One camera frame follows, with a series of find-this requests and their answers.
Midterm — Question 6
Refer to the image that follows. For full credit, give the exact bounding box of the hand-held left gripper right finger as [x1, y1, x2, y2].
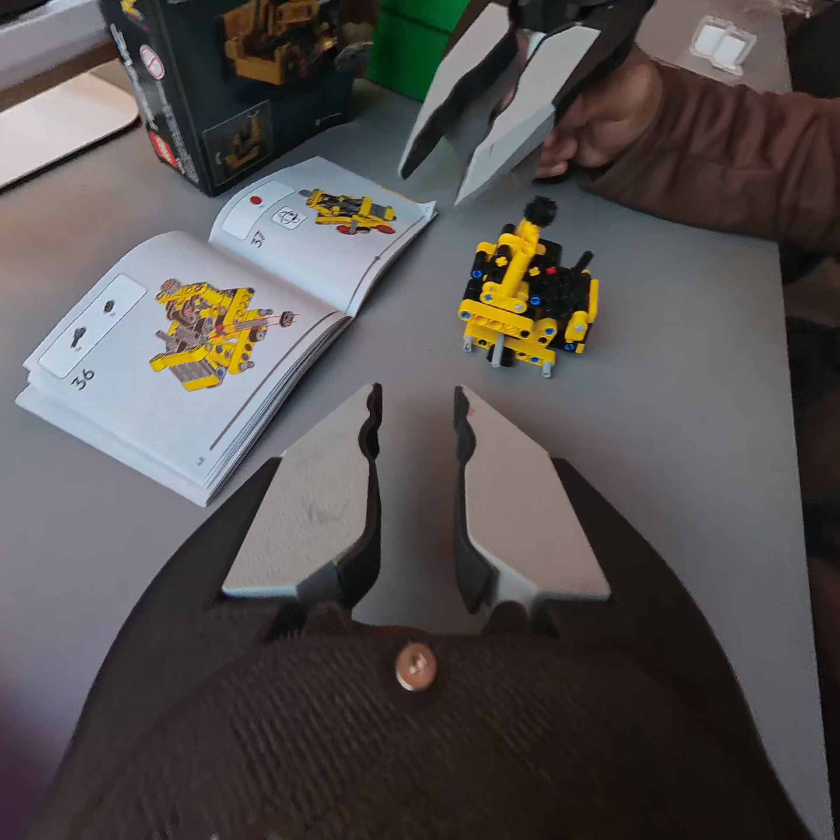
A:
[453, 385, 613, 616]

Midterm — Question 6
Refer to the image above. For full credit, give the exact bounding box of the person's right hand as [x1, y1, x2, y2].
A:
[533, 47, 665, 181]

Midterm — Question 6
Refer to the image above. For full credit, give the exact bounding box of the person's trouser leg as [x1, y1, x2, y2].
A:
[784, 256, 840, 840]

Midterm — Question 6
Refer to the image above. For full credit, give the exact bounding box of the person's right forearm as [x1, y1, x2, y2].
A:
[581, 66, 840, 257]

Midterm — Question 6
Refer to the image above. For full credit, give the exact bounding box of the green plastic box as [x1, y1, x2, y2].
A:
[365, 0, 475, 104]

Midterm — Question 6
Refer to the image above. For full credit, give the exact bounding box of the lego instruction booklet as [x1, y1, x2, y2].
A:
[16, 155, 439, 508]

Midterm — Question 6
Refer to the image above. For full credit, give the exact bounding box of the clear plastic blister tray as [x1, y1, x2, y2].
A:
[689, 14, 757, 71]

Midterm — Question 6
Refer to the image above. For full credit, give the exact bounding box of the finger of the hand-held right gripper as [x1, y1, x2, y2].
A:
[398, 0, 521, 181]
[454, 23, 602, 206]

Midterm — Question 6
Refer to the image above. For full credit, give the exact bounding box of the yellow black lego model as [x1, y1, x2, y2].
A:
[457, 195, 600, 380]

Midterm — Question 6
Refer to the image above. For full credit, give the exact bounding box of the dark lego set box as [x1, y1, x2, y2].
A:
[98, 0, 376, 198]

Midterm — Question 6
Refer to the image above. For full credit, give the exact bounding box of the instruction sheet stand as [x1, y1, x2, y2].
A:
[0, 66, 143, 193]

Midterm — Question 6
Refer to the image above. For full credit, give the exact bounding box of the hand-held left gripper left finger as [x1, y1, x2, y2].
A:
[221, 382, 384, 609]

